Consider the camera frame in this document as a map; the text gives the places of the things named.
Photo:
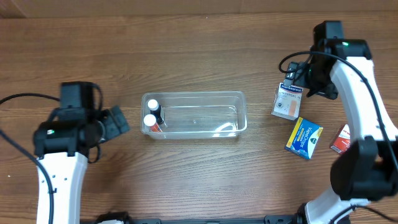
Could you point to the blue yellow VapoDrops box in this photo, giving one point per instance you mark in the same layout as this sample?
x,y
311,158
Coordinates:
x,y
304,138

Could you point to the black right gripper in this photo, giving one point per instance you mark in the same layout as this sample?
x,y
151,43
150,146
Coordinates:
x,y
319,88

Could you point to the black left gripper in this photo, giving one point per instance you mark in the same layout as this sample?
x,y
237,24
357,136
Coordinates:
x,y
117,120

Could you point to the clear plastic container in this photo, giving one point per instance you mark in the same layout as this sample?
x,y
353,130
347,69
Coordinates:
x,y
197,114

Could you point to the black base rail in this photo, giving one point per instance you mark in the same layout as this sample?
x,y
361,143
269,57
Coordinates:
x,y
123,217

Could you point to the dark syrup bottle white cap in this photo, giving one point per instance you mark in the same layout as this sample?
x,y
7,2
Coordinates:
x,y
157,110

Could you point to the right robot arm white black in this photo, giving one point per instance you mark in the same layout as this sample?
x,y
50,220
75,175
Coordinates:
x,y
337,67

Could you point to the orange vitamin tube white cap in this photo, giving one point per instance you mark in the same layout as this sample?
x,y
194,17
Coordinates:
x,y
151,121

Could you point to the white plaster box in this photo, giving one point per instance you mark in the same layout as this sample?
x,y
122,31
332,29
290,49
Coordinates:
x,y
287,102

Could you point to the red medicine box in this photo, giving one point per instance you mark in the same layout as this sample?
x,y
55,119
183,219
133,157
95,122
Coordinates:
x,y
341,142

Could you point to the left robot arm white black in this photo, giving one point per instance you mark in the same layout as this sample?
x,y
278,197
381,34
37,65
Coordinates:
x,y
62,146

